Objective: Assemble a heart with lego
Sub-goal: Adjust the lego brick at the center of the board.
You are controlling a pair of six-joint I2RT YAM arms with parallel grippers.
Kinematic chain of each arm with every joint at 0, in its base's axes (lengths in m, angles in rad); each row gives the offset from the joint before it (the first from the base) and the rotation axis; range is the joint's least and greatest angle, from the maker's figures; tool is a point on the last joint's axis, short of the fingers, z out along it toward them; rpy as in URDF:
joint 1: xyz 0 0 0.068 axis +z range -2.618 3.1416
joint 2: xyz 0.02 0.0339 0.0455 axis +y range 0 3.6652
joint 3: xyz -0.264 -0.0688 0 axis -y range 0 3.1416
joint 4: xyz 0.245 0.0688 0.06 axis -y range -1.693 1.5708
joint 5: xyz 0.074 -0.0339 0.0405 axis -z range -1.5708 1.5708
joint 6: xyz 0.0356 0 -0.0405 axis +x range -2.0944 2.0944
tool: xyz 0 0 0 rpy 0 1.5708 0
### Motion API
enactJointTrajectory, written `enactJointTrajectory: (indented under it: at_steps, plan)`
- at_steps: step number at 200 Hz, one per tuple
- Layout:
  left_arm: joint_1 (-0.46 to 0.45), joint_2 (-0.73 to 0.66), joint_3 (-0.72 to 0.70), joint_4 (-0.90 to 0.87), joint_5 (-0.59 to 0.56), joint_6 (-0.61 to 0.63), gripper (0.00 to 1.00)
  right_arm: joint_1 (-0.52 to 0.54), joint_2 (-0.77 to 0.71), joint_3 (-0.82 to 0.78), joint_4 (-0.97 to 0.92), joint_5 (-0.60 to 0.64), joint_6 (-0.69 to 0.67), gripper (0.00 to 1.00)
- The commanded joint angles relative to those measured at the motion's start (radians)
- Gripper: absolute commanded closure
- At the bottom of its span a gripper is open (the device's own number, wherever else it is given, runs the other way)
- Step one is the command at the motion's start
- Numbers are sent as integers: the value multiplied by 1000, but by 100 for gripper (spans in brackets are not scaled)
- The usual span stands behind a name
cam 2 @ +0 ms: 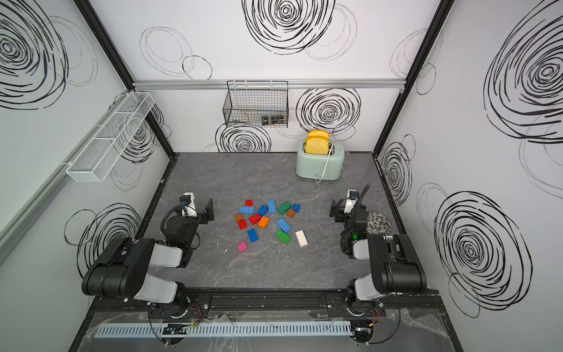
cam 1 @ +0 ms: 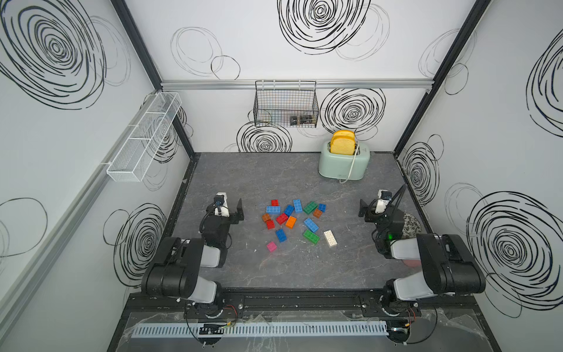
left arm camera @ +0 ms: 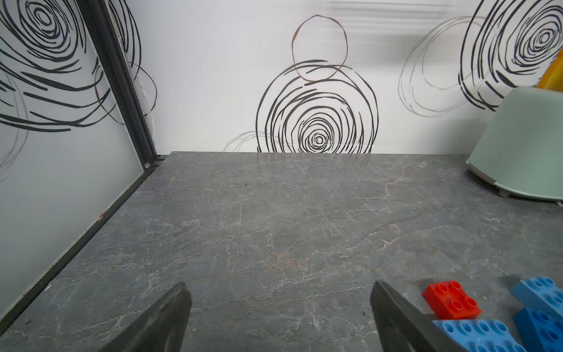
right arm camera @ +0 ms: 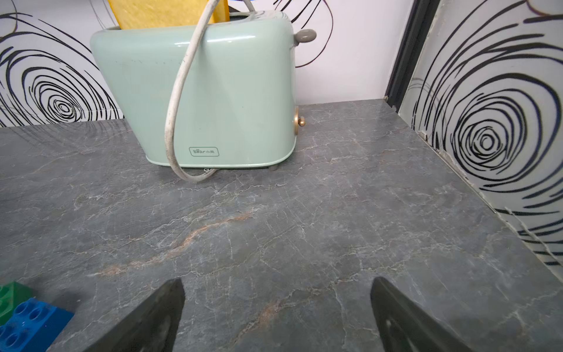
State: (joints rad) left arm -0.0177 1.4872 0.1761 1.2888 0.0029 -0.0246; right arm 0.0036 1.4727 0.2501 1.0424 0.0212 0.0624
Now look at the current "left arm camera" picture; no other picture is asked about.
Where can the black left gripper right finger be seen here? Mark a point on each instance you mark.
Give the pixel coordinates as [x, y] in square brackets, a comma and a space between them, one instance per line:
[401, 327]

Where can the blue lego brick stacked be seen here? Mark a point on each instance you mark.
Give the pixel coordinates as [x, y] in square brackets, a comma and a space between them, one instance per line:
[539, 331]

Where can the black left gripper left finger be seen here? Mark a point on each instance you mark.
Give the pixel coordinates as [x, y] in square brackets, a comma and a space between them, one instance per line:
[159, 328]

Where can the black corner frame post left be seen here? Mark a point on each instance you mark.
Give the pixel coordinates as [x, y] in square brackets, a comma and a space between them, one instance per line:
[104, 37]

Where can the light blue long lego brick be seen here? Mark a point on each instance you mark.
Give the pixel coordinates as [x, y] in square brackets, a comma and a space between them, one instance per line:
[480, 335]

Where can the yellow toast slice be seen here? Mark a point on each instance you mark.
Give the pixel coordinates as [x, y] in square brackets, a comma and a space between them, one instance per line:
[553, 78]

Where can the mint green toaster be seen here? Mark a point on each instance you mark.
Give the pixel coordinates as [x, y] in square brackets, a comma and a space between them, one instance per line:
[520, 151]

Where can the small red lego brick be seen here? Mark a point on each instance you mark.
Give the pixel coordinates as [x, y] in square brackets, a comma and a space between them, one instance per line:
[450, 302]

